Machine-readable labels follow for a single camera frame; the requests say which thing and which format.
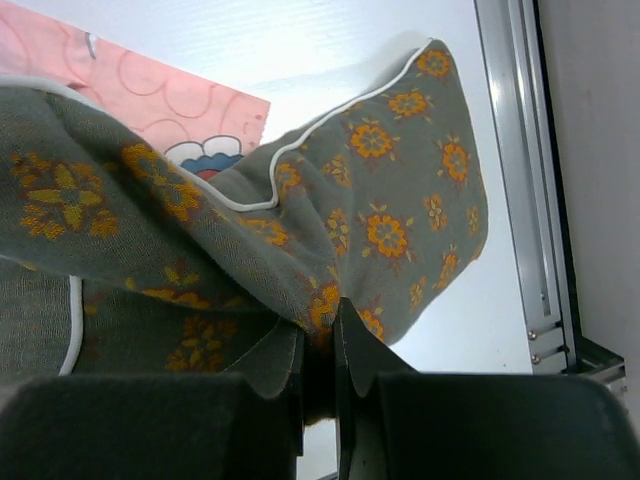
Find pink bunny pillowcase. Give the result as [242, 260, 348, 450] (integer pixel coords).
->
[1, 1, 270, 180]

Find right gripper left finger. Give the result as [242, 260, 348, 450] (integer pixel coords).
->
[1, 321, 304, 479]

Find right aluminium rail frame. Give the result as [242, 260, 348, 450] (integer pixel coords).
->
[475, 1, 627, 397]

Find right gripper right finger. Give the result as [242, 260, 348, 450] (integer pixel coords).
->
[333, 299, 639, 479]

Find grey pillow orange flowers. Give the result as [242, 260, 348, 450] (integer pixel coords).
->
[0, 37, 490, 376]

